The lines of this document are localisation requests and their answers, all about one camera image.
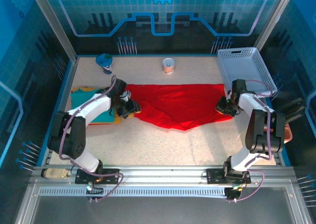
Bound red t-shirt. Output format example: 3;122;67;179
125;83;233;131

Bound grey perforated plastic basket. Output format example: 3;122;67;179
217;47;277;93

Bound blue toy figurine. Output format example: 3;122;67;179
96;53;114;75

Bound yellow t-shirt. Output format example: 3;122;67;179
74;86;121;126

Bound teal t-shirt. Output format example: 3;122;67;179
71;89;117;123

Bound orange print tin can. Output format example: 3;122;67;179
162;58;176;74

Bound black bar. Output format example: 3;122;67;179
278;97;306;115
282;106;308;124

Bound terracotta plastic bin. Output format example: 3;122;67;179
283;124;294;145

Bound black controller module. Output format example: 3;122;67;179
85;183;104;203
225;185;245;203

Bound beige cylindrical object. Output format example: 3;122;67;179
40;168;69;179

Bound grey framed metal panel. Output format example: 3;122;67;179
14;181;313;224

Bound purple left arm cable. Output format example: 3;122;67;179
58;75;124;202

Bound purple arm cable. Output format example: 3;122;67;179
227;80;273;202
58;75;124;202

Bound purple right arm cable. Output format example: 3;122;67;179
227;80;273;202

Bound aluminium frame post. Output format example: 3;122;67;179
27;0;79;63
253;0;298;54

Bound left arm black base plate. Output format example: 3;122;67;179
75;168;121;185

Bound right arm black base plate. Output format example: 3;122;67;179
206;168;251;185

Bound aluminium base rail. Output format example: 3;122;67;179
31;164;296;187

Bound slotted grey cable duct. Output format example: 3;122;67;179
39;187;229;197

